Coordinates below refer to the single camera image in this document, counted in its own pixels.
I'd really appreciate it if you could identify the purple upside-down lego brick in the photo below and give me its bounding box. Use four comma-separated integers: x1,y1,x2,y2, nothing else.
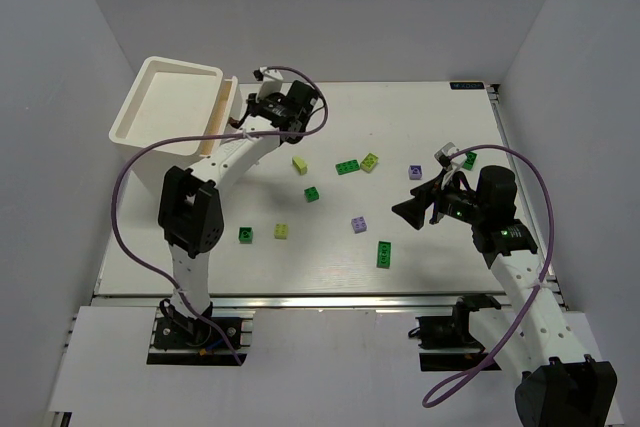
408,165,422,180

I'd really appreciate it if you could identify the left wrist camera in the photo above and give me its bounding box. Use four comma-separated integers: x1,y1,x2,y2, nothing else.
253,67,284,99

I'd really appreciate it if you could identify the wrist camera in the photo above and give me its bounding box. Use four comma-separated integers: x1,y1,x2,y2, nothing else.
434,142,459,168
253,67,284,99

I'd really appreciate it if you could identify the aluminium table edge rail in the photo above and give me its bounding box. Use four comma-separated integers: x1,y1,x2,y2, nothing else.
90,293,472,310

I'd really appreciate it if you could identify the green 2x3 lego brick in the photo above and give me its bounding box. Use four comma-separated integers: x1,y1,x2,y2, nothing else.
335,159,360,175

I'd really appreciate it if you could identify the green upside-down 2x2 lego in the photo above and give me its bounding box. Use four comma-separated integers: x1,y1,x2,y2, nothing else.
238,226,253,244

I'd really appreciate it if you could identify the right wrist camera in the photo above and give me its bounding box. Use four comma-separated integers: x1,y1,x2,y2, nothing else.
434,142,459,168

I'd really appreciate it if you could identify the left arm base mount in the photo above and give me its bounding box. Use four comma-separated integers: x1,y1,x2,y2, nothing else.
146,299,252,367

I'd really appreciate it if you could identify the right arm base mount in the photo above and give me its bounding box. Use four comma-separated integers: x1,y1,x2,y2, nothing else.
407,294,501,372

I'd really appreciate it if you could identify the white drawer cabinet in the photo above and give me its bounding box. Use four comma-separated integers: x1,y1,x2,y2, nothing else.
109,56,231,160

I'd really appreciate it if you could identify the green 2x2 lego brick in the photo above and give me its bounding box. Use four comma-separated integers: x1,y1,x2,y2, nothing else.
304,186,320,203

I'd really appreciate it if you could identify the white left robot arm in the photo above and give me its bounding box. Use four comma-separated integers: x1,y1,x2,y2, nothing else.
158,81,320,321

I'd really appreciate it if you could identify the yellow-green lego wedge brick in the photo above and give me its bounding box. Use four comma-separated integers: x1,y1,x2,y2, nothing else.
292,156,308,175

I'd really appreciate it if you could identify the yellow-green 2x3 lego brick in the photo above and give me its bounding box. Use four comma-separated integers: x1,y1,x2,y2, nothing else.
360,153,379,173

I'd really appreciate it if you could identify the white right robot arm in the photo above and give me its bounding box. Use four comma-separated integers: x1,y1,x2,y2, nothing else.
392,165,617,426

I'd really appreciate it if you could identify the purple 2x2 lego brick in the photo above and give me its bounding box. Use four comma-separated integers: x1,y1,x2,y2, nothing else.
351,216,367,234

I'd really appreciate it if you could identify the blue label sticker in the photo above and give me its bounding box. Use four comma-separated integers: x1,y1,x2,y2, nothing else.
449,81,485,90

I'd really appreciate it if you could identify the yellow-green 2x2 lego brick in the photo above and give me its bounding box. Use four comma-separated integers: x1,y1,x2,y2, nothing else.
274,223,289,240

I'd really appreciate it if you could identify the green upside-down 2x3 lego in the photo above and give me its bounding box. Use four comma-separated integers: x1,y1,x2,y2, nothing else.
376,241,392,269

